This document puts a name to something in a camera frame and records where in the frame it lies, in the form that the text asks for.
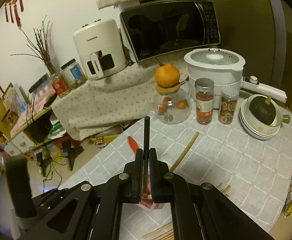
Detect pink utensil holder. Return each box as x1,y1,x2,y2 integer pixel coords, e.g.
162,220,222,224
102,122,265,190
137,173,164,211

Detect red plastic spoon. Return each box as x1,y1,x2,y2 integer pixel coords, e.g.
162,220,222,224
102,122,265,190
127,136,139,155

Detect black chopstick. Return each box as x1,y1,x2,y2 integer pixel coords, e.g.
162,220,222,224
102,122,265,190
143,116,150,198

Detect grey checked tablecloth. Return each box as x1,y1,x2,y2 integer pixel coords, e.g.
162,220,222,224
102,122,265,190
58,90,292,240

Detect stacked white plates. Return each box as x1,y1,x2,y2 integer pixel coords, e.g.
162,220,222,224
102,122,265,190
239,99,280,140

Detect glass jar with oranges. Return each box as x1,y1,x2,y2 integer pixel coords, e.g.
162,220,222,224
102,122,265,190
153,82,191,125

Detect floral cloth on cabinet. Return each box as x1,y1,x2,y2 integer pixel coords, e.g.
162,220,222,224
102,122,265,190
51,60,194,141

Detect dark green pumpkin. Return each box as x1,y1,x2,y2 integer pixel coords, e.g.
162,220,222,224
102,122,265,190
249,96,276,125

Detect dried slices jar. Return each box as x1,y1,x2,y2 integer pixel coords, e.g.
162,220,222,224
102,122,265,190
219,86,239,124

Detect red goji berry jar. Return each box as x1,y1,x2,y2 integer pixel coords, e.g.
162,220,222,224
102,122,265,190
195,78,214,125

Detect red label jar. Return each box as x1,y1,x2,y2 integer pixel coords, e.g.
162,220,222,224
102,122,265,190
51,72,70,98

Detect blue label jar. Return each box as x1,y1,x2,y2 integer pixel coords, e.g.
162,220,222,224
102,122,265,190
61,59,87,90

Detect large orange fruit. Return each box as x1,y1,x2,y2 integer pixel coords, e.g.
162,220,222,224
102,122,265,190
155,63,180,88

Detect white electric cooking pot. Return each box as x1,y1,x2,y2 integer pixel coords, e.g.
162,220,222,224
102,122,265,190
184,48,287,109

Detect white air fryer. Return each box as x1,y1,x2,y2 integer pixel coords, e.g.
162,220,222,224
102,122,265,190
73,19,127,80

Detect dried branches in vase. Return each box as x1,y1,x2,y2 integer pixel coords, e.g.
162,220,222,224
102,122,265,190
11,16,57,76

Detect black microwave oven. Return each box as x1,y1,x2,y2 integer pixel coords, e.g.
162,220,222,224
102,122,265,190
120,0,220,62

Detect grey refrigerator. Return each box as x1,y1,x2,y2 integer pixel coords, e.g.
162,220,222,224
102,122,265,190
214,0,292,90

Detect red hanging ornament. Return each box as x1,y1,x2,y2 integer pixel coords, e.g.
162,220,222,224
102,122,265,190
4,0,27,29

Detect white bowl green handle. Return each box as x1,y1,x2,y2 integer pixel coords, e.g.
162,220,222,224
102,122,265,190
244,94,290,134

